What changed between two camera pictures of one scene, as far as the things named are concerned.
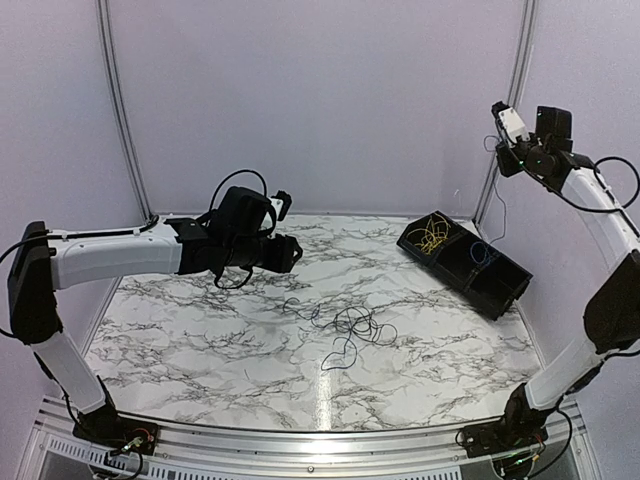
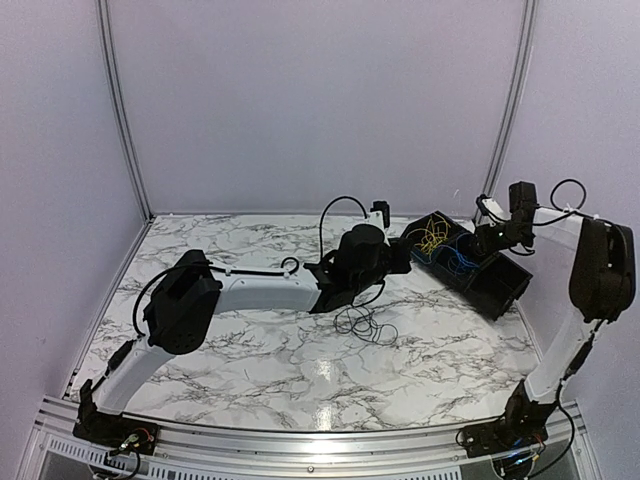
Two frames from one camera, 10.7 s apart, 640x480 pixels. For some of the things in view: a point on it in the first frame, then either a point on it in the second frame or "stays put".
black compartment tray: (472, 267) stays put
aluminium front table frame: (52, 450) stays put
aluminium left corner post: (103, 10) stays put
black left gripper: (282, 260) to (402, 248)
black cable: (337, 317) to (358, 320)
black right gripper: (507, 168) to (485, 241)
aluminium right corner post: (523, 49) stays put
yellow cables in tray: (436, 233) stays put
